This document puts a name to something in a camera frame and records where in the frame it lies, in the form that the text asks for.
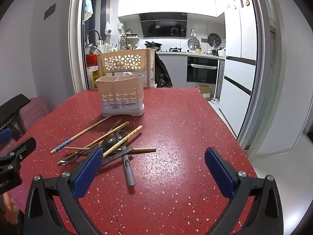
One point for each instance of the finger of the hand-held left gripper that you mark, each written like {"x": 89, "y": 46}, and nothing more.
{"x": 5, "y": 135}
{"x": 25, "y": 145}

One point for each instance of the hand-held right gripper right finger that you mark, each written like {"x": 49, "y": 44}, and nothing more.
{"x": 220, "y": 176}

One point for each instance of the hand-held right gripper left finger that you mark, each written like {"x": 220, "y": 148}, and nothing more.
{"x": 88, "y": 173}

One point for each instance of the steel spoon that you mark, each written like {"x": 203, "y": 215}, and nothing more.
{"x": 111, "y": 141}
{"x": 67, "y": 160}
{"x": 121, "y": 134}

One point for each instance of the black utensil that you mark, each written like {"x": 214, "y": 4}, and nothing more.
{"x": 112, "y": 158}

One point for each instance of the blue patterned bamboo chopstick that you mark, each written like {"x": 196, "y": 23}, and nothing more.
{"x": 78, "y": 136}

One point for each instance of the plain bamboo chopstick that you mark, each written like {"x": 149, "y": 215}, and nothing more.
{"x": 107, "y": 134}
{"x": 127, "y": 137}

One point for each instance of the thin dark chopstick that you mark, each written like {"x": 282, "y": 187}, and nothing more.
{"x": 115, "y": 125}

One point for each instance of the dark brown wooden chopstick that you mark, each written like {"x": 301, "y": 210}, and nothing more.
{"x": 144, "y": 149}

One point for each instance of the cream plastic utensil holder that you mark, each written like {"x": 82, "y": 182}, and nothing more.
{"x": 119, "y": 95}

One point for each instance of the person's left hand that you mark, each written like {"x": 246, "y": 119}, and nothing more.
{"x": 7, "y": 204}

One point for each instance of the black chair back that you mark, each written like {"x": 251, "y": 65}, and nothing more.
{"x": 13, "y": 107}

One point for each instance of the pink chair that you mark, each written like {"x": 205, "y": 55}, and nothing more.
{"x": 33, "y": 112}

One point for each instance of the cardboard box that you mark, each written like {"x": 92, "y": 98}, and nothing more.
{"x": 205, "y": 91}

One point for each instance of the white refrigerator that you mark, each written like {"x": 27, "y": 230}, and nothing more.
{"x": 236, "y": 90}

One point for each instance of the white stick vacuum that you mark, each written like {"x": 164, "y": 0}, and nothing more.
{"x": 215, "y": 83}

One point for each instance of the yellow oil bottle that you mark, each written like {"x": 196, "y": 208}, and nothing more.
{"x": 95, "y": 78}

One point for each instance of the red container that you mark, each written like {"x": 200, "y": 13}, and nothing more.
{"x": 92, "y": 60}

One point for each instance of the steel bowl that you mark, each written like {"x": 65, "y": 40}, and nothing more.
{"x": 91, "y": 49}

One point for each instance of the grey lower cabinet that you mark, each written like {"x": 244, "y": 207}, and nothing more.
{"x": 173, "y": 69}

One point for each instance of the wooden chair back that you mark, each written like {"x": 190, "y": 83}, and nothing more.
{"x": 124, "y": 61}

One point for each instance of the black bag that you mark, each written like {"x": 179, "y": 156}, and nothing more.
{"x": 162, "y": 72}

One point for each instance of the white rice cooker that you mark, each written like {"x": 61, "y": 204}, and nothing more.
{"x": 221, "y": 52}

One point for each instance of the kitchen faucet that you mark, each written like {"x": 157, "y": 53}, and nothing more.
{"x": 94, "y": 33}

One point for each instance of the gas stove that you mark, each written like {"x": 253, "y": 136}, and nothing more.
{"x": 175, "y": 49}

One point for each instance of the round steamer rack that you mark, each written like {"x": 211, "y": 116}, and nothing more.
{"x": 214, "y": 38}

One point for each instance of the metal dish rack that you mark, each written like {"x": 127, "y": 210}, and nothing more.
{"x": 129, "y": 41}

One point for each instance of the hanging plastic bag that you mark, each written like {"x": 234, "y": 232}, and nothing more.
{"x": 108, "y": 28}

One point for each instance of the black wok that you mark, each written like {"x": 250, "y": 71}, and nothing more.
{"x": 153, "y": 45}

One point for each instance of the black range hood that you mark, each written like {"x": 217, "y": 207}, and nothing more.
{"x": 163, "y": 27}

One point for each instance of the white door frame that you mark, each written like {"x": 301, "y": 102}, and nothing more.
{"x": 76, "y": 41}

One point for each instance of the grey sliding door frame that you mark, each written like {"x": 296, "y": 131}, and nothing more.
{"x": 261, "y": 66}

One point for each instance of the dark wall switch plate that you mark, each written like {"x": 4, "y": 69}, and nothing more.
{"x": 50, "y": 11}

